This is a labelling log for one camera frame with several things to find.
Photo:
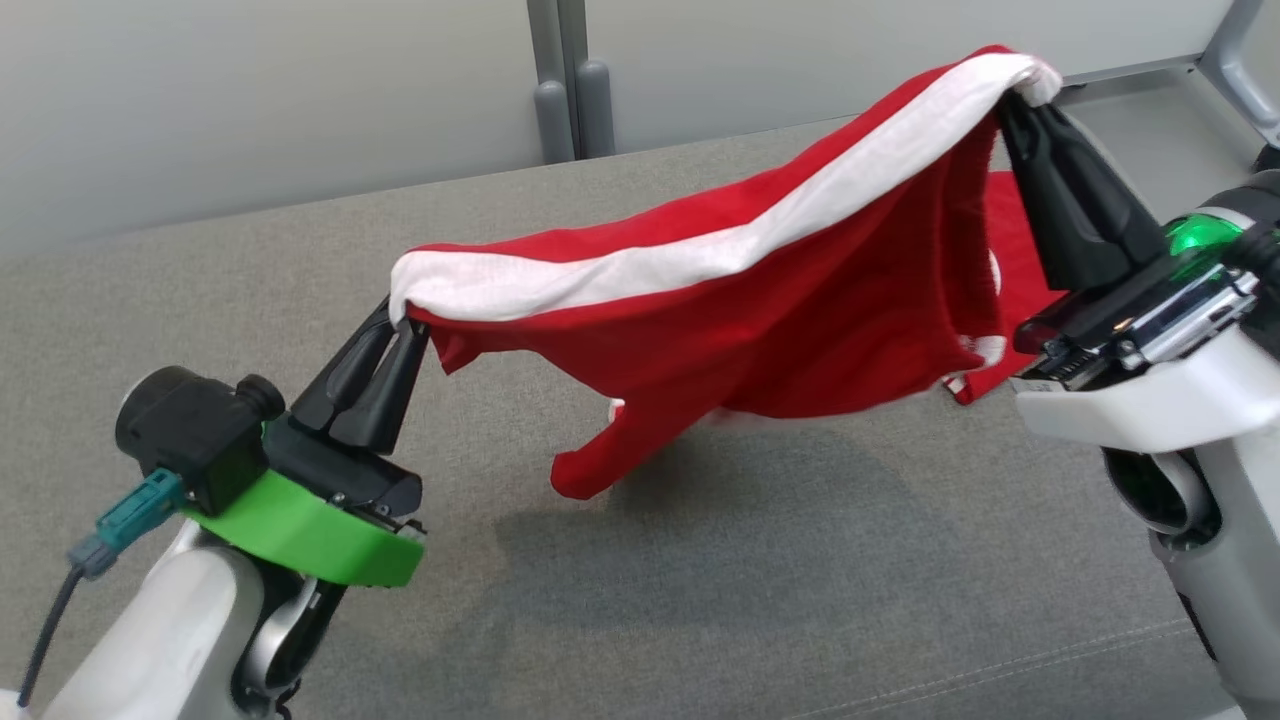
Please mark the grey metal rack leg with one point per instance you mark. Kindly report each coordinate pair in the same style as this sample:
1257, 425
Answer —
1240, 70

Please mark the red shorts with white stripe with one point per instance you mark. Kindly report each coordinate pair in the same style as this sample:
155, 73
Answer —
780, 300

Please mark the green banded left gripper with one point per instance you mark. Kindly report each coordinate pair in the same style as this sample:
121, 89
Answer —
320, 530

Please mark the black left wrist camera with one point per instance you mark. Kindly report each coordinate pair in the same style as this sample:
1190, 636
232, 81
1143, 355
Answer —
190, 430

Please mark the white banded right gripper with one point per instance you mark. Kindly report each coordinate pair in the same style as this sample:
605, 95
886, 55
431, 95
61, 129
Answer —
1150, 390

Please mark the teal left camera connector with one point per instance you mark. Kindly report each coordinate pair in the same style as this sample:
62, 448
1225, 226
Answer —
125, 520

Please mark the red shirt with white collar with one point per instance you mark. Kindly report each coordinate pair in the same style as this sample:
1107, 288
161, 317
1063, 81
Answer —
1020, 250

